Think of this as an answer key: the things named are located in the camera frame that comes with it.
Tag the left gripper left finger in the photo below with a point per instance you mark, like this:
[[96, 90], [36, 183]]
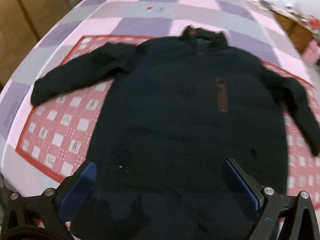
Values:
[[45, 216]]

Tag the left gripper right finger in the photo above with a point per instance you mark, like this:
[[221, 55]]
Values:
[[265, 207]]

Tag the dark navy padded jacket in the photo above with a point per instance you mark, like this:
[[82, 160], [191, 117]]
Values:
[[177, 108]]

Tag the pink hot water bag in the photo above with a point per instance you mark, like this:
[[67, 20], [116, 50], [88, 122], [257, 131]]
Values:
[[311, 55]]

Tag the wooden nightstand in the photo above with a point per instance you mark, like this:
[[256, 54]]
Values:
[[299, 33]]

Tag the wooden wardrobe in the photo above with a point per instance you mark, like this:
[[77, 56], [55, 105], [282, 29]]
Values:
[[23, 24]]

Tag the pink purple checkered bedsheet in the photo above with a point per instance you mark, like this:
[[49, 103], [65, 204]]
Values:
[[150, 12]]

